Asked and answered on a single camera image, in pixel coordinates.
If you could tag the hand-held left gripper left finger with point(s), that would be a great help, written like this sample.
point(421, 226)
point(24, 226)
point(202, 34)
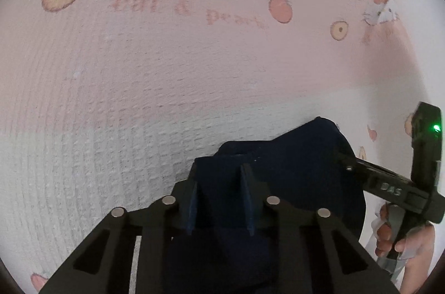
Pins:
point(189, 207)

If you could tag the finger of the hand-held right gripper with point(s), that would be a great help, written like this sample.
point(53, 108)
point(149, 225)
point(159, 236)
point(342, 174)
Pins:
point(351, 163)

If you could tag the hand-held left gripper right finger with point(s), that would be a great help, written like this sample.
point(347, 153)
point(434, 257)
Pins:
point(247, 202)

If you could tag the navy shorts with white stripes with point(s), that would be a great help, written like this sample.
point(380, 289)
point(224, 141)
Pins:
point(306, 162)

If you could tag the person's right hand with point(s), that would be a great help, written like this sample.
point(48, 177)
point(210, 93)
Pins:
point(384, 231)

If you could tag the pink cartoon cat printed blanket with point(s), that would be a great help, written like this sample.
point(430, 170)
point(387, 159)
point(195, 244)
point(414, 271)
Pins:
point(156, 71)

